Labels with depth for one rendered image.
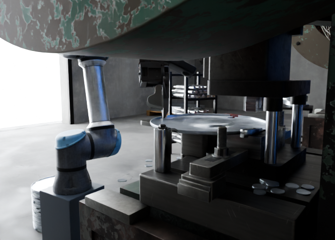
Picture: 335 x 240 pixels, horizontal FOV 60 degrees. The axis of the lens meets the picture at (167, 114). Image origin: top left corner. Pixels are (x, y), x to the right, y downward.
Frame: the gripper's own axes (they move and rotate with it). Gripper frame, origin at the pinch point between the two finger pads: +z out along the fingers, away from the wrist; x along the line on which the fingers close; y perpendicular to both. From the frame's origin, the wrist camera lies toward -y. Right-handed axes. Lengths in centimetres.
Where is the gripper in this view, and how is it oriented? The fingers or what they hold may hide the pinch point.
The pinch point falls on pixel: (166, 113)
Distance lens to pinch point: 81.7
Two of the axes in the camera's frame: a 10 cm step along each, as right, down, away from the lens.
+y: -9.9, 0.2, -1.4
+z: 0.4, 9.8, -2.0
